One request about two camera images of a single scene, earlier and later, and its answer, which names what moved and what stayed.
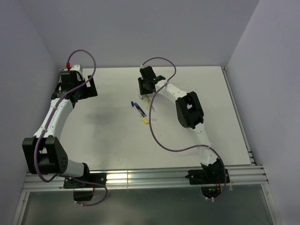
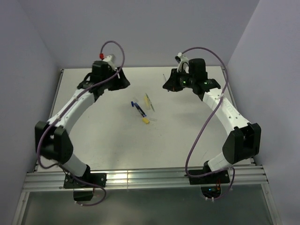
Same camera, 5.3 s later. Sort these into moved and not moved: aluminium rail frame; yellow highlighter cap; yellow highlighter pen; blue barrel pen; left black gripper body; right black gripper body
Moved: left black gripper body; right black gripper body
Not moved: aluminium rail frame; yellow highlighter cap; yellow highlighter pen; blue barrel pen
